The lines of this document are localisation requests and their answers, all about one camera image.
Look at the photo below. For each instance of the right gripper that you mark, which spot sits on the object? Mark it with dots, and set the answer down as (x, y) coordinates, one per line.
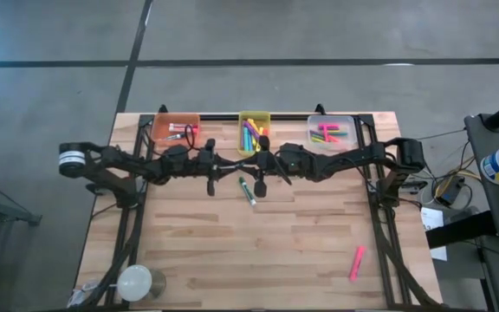
(271, 167)

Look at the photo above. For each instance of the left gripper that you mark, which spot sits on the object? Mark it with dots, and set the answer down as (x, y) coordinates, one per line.
(204, 167)

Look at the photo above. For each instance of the green Expo marker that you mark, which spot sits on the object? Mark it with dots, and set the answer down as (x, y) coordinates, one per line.
(247, 191)

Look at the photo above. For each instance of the red highlighter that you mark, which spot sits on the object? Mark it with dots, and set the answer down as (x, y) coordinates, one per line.
(265, 131)

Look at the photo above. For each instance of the purple marker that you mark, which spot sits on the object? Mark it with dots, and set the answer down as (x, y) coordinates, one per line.
(250, 130)

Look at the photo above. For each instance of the red Expo marker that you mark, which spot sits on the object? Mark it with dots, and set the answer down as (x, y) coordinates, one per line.
(180, 126)

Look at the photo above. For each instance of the green translucent highlighter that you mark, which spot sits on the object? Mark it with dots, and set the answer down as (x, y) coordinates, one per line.
(317, 138)

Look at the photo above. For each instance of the purple translucent highlighter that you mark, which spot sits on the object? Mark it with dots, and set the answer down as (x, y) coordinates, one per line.
(316, 133)

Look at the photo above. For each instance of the pink translucent highlighter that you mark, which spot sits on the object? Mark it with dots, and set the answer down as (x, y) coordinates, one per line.
(328, 127)

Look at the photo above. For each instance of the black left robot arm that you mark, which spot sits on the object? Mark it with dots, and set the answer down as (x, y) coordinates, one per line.
(115, 158)

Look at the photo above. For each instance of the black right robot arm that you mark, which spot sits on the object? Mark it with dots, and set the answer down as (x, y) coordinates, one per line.
(353, 158)

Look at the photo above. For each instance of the yellow plastic bin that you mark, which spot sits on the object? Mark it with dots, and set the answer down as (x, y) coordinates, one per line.
(254, 115)

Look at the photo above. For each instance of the orange plastic bin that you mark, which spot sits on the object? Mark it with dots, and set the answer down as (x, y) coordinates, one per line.
(160, 121)

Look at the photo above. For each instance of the black table clamp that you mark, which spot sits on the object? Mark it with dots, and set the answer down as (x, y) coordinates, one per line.
(319, 109)
(163, 109)

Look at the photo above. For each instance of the clear plastic bin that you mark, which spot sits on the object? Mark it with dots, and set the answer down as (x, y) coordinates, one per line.
(347, 123)

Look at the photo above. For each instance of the white paper sheet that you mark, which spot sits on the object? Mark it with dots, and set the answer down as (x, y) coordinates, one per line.
(431, 219)

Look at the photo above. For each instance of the crumpled clear plastic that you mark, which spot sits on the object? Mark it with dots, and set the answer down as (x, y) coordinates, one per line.
(80, 297)

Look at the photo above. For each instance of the yellow black device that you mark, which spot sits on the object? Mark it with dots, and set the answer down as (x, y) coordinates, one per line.
(449, 195)

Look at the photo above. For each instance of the black metal stand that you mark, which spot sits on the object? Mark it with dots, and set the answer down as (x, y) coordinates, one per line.
(15, 214)

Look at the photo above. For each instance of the black flat bar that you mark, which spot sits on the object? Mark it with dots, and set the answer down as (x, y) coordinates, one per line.
(462, 229)

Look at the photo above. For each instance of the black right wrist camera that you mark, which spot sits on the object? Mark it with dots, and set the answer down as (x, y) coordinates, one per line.
(292, 151)

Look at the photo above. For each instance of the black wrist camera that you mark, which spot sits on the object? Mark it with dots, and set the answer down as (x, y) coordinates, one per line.
(292, 151)
(176, 152)

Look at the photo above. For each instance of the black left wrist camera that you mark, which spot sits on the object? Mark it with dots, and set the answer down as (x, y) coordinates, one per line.
(176, 152)

